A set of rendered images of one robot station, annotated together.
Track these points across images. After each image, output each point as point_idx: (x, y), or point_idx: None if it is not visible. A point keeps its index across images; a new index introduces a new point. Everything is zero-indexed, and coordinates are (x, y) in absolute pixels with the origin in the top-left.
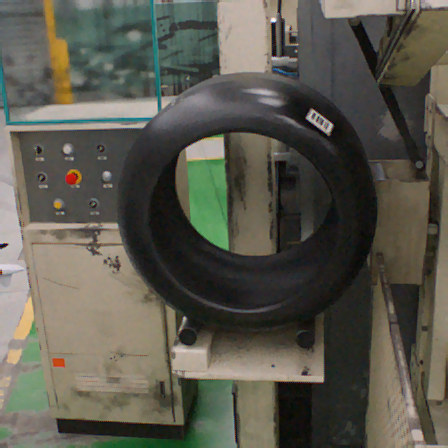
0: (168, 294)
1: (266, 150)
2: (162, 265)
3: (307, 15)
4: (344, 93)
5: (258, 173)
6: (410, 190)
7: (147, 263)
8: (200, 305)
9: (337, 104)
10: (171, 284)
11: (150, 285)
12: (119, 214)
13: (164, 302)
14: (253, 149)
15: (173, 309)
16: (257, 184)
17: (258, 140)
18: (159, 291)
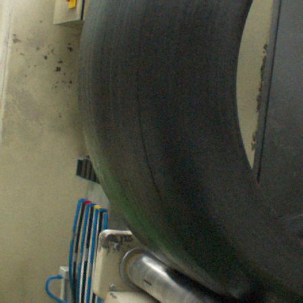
0: (241, 230)
1: (264, 36)
2: (245, 157)
3: None
4: (295, 7)
5: (245, 76)
6: None
7: (214, 150)
8: (302, 257)
9: (284, 21)
10: (255, 204)
11: (195, 211)
12: (157, 35)
13: (207, 258)
14: (244, 32)
15: (220, 276)
16: (241, 96)
17: (254, 17)
18: (222, 222)
